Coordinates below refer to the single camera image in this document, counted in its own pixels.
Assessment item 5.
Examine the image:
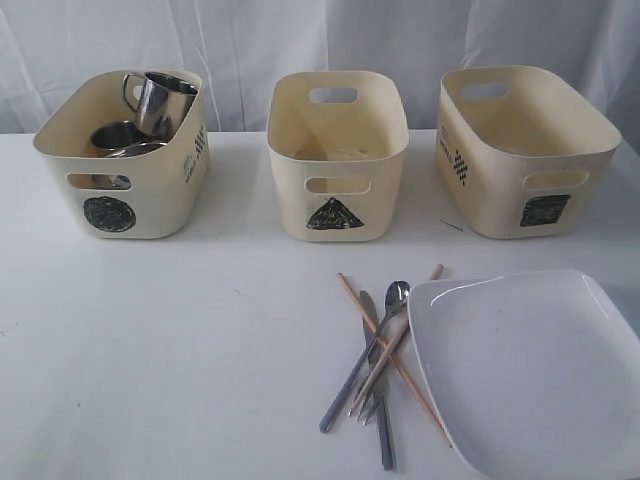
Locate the wooden chopstick long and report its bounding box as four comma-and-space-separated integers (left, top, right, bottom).
337, 273, 453, 448

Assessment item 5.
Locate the steel spoon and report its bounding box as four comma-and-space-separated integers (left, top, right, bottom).
319, 280, 410, 434

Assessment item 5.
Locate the wooden chopstick pale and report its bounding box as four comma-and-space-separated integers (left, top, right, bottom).
350, 263, 445, 412

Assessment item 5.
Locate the steel mug front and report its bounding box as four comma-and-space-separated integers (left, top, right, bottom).
122, 71, 199, 141

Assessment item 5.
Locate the steel mug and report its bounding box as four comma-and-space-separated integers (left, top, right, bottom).
90, 120, 148, 154
122, 71, 199, 141

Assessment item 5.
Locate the stainless steel bowl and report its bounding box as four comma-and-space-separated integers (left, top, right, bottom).
90, 141, 167, 190

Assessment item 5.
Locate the steel table knife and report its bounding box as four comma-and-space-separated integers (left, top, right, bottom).
360, 290, 394, 471

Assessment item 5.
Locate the cream bin with triangle mark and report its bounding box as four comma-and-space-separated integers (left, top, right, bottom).
267, 71, 409, 242

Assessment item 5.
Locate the small dark pin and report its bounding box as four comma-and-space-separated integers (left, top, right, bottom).
440, 219, 464, 232

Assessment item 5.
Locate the cream bin with circle mark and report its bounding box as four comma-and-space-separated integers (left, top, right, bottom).
33, 70, 209, 239

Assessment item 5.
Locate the steel fork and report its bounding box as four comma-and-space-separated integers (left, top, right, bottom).
348, 385, 384, 426

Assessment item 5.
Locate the cream bin with square mark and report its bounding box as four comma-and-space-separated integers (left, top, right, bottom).
435, 65, 622, 240

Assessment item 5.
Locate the white square plate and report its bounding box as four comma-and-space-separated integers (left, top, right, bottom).
408, 269, 639, 479

